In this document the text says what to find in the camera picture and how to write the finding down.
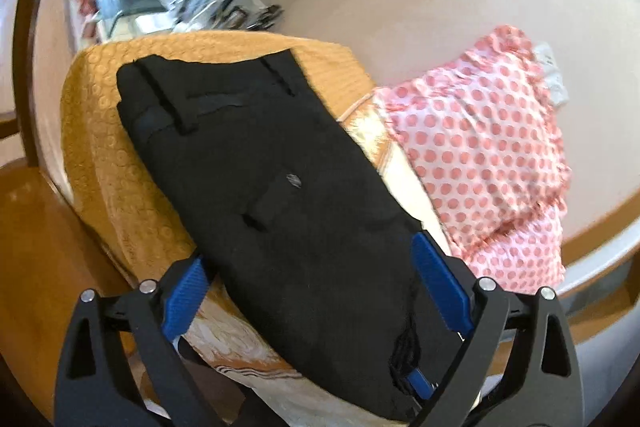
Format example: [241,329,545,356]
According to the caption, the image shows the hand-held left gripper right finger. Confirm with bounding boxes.
[400,230,585,427]

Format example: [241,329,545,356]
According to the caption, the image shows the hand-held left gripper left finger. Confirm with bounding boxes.
[54,255,227,427]

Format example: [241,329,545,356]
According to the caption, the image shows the black pants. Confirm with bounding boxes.
[116,48,473,423]

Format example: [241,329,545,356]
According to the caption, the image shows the orange patterned bedspread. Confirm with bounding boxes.
[60,30,481,427]

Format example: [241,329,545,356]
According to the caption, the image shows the pink polka dot garment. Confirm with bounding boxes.
[372,25,573,295]

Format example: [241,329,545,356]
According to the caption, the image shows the white wall socket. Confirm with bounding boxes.
[532,45,570,108]

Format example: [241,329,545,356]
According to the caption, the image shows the dark wooden door frame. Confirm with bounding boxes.
[11,0,81,198]

